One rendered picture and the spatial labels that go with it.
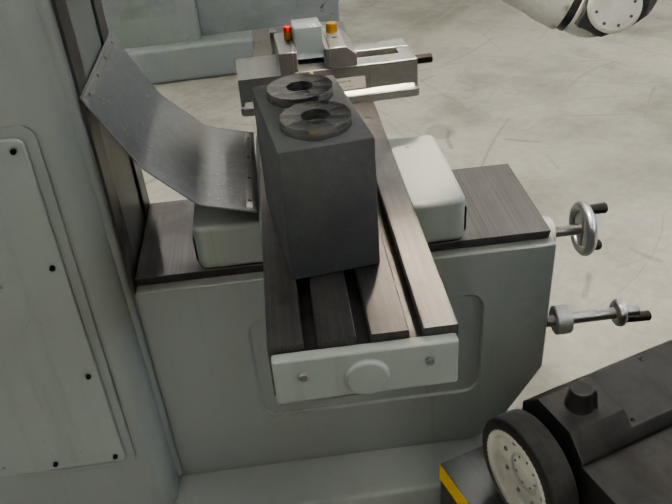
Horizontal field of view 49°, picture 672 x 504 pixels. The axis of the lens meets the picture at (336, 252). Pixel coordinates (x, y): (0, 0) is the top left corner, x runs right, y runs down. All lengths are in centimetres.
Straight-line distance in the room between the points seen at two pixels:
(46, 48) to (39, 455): 81
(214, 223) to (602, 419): 72
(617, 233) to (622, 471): 167
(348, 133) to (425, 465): 96
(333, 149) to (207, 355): 70
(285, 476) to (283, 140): 95
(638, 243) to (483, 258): 142
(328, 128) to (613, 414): 66
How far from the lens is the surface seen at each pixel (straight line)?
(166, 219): 156
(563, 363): 225
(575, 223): 168
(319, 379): 90
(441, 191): 138
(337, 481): 167
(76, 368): 145
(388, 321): 90
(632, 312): 163
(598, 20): 121
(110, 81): 136
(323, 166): 90
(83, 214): 128
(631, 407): 132
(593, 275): 260
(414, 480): 167
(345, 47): 144
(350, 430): 166
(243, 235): 133
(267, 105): 101
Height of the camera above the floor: 151
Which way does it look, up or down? 34 degrees down
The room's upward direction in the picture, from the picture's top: 5 degrees counter-clockwise
